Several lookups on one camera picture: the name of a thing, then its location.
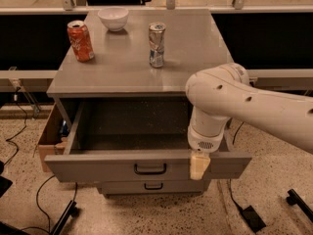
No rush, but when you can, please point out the grey drawer cabinet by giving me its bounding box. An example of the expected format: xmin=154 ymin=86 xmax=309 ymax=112
xmin=48 ymin=9 xmax=249 ymax=181

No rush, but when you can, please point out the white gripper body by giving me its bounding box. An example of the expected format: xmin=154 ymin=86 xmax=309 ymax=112
xmin=188 ymin=126 xmax=225 ymax=153

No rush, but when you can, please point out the orange soda can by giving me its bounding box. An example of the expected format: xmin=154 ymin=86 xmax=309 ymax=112
xmin=67 ymin=21 xmax=94 ymax=62

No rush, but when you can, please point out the black cable left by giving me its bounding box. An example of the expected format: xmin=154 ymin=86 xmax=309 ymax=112
xmin=3 ymin=88 xmax=29 ymax=166

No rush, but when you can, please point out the black stand foot right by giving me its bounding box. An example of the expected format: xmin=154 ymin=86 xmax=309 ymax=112
xmin=286 ymin=189 xmax=313 ymax=222

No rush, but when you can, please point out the black stand foot left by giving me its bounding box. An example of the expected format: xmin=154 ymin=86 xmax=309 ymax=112
xmin=50 ymin=200 xmax=79 ymax=235

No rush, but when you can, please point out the black cable right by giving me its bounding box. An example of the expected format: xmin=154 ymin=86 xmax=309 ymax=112
xmin=227 ymin=120 xmax=245 ymax=211

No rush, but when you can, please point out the black power adapter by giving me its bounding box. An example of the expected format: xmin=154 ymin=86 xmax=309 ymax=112
xmin=242 ymin=206 xmax=266 ymax=233

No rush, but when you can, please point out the black looped floor cable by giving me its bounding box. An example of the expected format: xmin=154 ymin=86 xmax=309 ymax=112
xmin=21 ymin=174 xmax=79 ymax=233

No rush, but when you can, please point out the crushed silver can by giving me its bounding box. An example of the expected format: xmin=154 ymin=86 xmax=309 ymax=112
xmin=149 ymin=22 xmax=166 ymax=68

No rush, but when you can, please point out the white bowl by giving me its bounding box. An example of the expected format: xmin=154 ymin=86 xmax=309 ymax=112
xmin=98 ymin=7 xmax=129 ymax=31

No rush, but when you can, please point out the cardboard box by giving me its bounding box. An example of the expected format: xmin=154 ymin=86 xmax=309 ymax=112
xmin=37 ymin=106 xmax=67 ymax=172

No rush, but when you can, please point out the grey top drawer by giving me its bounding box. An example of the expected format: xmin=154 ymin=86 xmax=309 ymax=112
xmin=44 ymin=100 xmax=253 ymax=183

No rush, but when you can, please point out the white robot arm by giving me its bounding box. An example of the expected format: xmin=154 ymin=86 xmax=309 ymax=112
xmin=185 ymin=63 xmax=313 ymax=180

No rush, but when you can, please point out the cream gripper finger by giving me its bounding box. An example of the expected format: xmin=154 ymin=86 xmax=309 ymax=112
xmin=190 ymin=151 xmax=211 ymax=180

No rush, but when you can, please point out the grey drawer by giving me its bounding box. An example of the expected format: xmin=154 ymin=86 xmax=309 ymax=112
xmin=44 ymin=100 xmax=253 ymax=183
xmin=97 ymin=180 xmax=210 ymax=195

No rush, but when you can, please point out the grey bottom drawer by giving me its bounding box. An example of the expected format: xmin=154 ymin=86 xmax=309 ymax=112
xmin=97 ymin=180 xmax=210 ymax=195

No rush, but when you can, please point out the black stand foot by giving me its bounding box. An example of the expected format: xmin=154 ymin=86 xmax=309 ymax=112
xmin=50 ymin=200 xmax=79 ymax=235
xmin=286 ymin=189 xmax=313 ymax=222

